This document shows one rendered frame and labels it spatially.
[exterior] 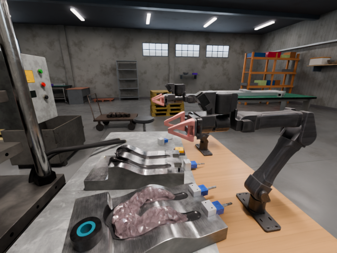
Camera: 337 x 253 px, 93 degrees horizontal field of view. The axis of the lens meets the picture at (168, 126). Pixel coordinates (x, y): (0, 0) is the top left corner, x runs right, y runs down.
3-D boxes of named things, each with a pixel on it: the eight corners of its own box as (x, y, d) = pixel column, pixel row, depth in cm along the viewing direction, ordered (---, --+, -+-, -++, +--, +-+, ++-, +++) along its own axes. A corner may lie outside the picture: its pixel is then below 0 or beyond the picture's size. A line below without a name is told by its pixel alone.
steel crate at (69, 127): (87, 144, 329) (82, 114, 310) (65, 169, 242) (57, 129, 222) (47, 146, 320) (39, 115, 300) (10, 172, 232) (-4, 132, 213)
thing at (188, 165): (202, 165, 103) (203, 157, 101) (205, 169, 98) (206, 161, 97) (183, 166, 101) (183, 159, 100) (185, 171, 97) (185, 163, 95)
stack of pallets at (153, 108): (179, 110, 651) (179, 89, 625) (184, 115, 575) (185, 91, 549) (149, 112, 629) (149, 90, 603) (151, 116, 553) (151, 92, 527)
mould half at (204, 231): (191, 191, 80) (192, 172, 76) (226, 238, 57) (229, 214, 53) (80, 221, 63) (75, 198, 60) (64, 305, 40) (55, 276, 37)
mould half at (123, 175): (178, 161, 107) (178, 143, 103) (183, 187, 82) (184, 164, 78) (103, 163, 105) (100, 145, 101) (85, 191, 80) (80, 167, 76)
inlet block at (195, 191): (211, 187, 78) (212, 178, 76) (218, 195, 73) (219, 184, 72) (188, 194, 74) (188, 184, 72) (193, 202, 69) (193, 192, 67)
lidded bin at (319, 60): (329, 65, 649) (331, 56, 640) (320, 64, 642) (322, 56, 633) (316, 65, 697) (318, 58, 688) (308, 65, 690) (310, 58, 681)
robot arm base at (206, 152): (204, 146, 113) (213, 145, 114) (195, 136, 131) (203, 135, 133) (203, 156, 115) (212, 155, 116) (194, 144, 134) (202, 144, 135)
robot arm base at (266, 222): (269, 216, 56) (286, 213, 57) (237, 181, 75) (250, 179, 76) (265, 233, 59) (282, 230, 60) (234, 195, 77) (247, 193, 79)
